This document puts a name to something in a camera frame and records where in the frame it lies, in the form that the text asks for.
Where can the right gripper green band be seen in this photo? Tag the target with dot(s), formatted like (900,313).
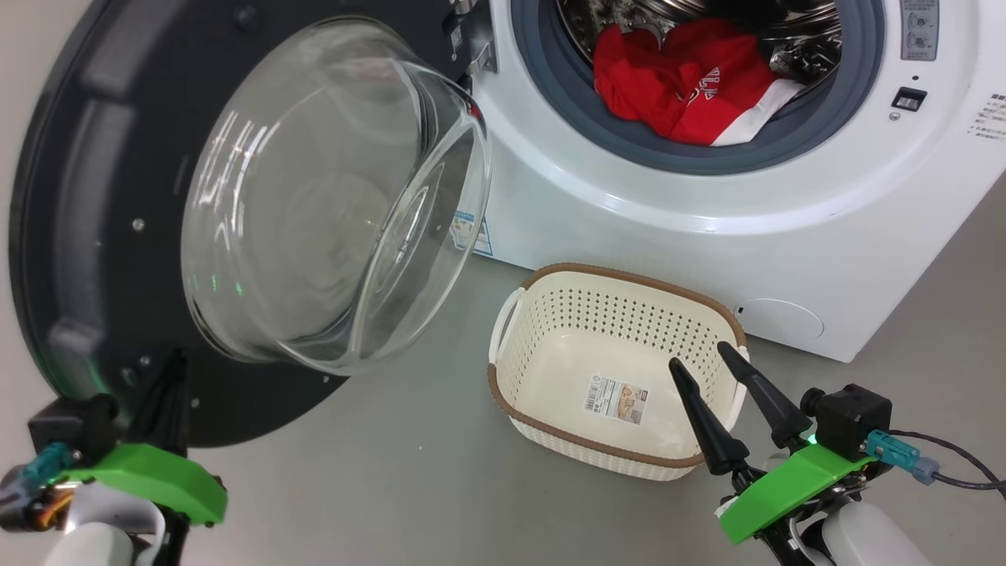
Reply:
(786,491)

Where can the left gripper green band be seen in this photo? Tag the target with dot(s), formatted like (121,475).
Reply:
(157,475)

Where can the black washer door glass bowl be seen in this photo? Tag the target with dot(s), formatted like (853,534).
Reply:
(94,236)

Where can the red and white garment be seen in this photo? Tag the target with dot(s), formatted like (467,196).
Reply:
(668,86)

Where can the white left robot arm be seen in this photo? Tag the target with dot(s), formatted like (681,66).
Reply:
(94,542)

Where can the basket product label sticker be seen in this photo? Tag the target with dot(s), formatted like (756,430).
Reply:
(615,399)

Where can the cream laundry basket brown rim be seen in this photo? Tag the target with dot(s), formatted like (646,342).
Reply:
(566,369)

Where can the white front-load washing machine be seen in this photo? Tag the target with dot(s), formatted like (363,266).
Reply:
(707,236)

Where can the black door latch socket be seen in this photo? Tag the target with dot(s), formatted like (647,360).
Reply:
(909,99)

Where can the grey rubber door gasket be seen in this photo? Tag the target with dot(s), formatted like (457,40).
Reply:
(558,86)

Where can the metal door hinge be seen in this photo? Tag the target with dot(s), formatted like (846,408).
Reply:
(475,47)

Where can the round white filter cover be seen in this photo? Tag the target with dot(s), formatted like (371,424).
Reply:
(782,321)

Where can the blue energy label sticker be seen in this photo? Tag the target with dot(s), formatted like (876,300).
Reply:
(479,236)

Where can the stainless steel washer drum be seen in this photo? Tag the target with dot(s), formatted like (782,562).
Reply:
(802,47)

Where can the small printed text sticker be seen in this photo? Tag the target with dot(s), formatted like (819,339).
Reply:
(992,118)

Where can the grey warning label sticker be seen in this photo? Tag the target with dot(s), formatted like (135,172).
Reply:
(919,31)

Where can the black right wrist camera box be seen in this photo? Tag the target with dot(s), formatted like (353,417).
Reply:
(853,417)

